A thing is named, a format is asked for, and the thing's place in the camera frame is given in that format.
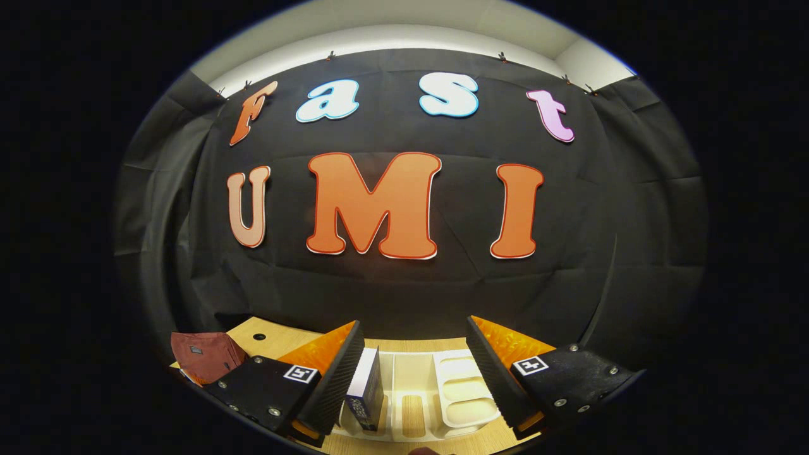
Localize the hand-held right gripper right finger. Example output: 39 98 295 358
465 315 646 440

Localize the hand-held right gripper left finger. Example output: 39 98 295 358
205 320 367 447

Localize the blue picture cover book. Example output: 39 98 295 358
344 347 386 432

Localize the cream plastic bookshelf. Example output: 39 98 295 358
332 347 507 442

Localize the maroon schoolbag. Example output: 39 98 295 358
170 331 249 388

